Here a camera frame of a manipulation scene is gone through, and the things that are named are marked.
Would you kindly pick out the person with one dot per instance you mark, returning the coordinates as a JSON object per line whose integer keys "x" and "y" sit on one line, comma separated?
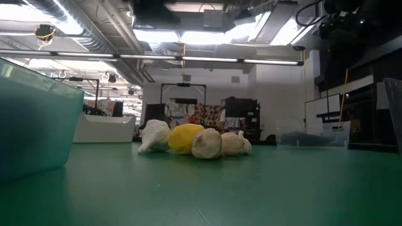
{"x": 232, "y": 122}

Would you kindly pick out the teal plastic bin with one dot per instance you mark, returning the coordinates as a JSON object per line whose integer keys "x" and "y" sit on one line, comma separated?
{"x": 34, "y": 125}

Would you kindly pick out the beige garlic bulb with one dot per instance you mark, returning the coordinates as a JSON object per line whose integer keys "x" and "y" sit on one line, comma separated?
{"x": 207, "y": 144}
{"x": 246, "y": 145}
{"x": 231, "y": 143}

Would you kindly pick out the clear plastic bin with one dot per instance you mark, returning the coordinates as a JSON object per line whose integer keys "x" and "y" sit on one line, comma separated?
{"x": 339, "y": 127}

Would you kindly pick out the grey transparent plastic bin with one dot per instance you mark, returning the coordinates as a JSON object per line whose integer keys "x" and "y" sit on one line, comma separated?
{"x": 396, "y": 110}

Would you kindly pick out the silver ventilation duct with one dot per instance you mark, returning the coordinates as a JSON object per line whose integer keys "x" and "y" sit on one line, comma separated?
{"x": 94, "y": 44}

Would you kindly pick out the small black monitor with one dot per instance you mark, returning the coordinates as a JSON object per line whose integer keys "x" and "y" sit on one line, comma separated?
{"x": 118, "y": 109}

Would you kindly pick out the long light bar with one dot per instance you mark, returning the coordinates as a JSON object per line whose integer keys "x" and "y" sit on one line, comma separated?
{"x": 147, "y": 57}

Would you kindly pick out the black screen panel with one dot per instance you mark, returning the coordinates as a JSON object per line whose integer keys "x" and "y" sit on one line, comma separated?
{"x": 153, "y": 117}

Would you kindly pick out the white plastic bin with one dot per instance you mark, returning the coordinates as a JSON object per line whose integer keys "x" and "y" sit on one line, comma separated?
{"x": 103, "y": 130}

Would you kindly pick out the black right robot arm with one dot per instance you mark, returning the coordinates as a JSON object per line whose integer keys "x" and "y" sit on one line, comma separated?
{"x": 351, "y": 22}

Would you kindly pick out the white board panel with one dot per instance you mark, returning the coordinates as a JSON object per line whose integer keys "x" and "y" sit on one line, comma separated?
{"x": 322, "y": 108}

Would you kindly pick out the patterned board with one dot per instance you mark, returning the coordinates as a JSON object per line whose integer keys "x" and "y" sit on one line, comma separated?
{"x": 210, "y": 114}

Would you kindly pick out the black gantry frame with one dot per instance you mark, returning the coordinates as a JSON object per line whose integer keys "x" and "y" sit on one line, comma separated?
{"x": 183, "y": 84}

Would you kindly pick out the yellow lemon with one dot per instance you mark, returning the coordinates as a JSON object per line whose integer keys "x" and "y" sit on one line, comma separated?
{"x": 183, "y": 138}

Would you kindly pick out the white garlic bulb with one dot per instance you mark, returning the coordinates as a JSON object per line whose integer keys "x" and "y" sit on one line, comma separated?
{"x": 155, "y": 135}

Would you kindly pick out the green table mat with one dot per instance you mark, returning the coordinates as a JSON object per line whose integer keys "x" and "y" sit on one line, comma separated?
{"x": 201, "y": 188}

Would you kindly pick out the black cabinet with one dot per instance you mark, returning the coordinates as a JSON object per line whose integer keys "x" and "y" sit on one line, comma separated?
{"x": 249, "y": 108}

